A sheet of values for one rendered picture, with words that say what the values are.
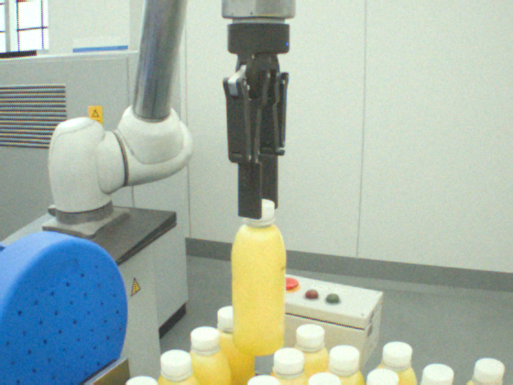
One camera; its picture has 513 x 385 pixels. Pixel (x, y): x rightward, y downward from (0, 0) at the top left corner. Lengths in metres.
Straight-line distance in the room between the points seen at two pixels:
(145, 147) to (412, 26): 2.20
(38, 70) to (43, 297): 2.01
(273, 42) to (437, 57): 2.70
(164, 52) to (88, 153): 0.31
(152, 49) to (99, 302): 0.66
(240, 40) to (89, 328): 0.47
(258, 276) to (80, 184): 0.79
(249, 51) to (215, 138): 3.02
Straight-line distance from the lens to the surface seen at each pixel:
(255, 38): 0.64
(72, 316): 0.83
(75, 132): 1.40
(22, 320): 0.76
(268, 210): 0.70
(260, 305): 0.72
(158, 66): 1.33
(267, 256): 0.70
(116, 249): 1.33
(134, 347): 1.56
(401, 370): 0.76
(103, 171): 1.42
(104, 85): 2.47
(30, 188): 2.85
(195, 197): 3.80
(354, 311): 0.86
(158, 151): 1.44
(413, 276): 3.59
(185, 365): 0.72
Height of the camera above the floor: 1.49
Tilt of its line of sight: 16 degrees down
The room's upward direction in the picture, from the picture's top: straight up
